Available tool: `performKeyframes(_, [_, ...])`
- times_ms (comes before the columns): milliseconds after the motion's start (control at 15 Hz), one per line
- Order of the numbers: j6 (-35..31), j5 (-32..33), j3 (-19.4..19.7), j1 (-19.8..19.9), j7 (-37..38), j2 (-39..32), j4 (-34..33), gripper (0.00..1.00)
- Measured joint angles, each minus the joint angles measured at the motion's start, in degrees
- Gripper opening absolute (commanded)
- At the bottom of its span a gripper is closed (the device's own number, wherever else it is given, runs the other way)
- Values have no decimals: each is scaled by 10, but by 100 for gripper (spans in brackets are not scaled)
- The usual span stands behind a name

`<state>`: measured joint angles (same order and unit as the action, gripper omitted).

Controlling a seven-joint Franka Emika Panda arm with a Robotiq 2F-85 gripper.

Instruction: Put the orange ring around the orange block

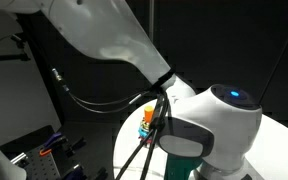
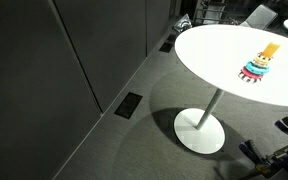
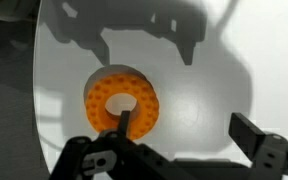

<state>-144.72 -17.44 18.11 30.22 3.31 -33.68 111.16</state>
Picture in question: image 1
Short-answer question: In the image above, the orange toy peg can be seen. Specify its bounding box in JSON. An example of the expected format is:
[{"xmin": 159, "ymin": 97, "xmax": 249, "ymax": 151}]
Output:
[{"xmin": 143, "ymin": 105, "xmax": 156, "ymax": 124}]

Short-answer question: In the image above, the purple clamp with orange tip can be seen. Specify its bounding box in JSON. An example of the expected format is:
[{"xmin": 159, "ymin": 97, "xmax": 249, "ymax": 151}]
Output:
[{"xmin": 38, "ymin": 131, "xmax": 69, "ymax": 158}]

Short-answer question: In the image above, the purple black spring clamp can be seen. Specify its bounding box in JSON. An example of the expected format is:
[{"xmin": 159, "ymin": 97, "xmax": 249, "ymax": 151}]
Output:
[{"xmin": 65, "ymin": 164, "xmax": 86, "ymax": 180}]

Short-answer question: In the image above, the grey perforated breadboard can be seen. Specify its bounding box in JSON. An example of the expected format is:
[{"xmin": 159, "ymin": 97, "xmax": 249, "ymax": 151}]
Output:
[{"xmin": 24, "ymin": 146, "xmax": 72, "ymax": 180}]

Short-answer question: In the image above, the silver metal cylinder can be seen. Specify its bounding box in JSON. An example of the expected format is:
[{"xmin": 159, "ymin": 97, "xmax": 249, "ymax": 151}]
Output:
[{"xmin": 9, "ymin": 152, "xmax": 29, "ymax": 167}]

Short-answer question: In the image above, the green yellow checkered toy ring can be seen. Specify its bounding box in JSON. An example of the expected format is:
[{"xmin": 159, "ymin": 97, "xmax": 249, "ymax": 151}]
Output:
[{"xmin": 140, "ymin": 120, "xmax": 154, "ymax": 132}]

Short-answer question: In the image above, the thin grey cable with connector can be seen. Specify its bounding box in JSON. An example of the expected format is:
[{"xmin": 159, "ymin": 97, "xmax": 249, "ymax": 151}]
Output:
[{"xmin": 51, "ymin": 67, "xmax": 152, "ymax": 115}]

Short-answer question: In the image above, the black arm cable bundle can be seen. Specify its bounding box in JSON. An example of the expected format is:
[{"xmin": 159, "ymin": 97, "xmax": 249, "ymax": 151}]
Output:
[{"xmin": 114, "ymin": 68, "xmax": 177, "ymax": 180}]

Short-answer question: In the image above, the teal camera mount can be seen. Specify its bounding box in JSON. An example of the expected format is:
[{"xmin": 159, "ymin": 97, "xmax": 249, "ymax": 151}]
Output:
[{"xmin": 165, "ymin": 154, "xmax": 204, "ymax": 180}]

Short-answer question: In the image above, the black camera stand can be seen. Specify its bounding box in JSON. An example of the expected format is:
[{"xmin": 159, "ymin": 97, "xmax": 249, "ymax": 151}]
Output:
[{"xmin": 0, "ymin": 32, "xmax": 67, "ymax": 128}]

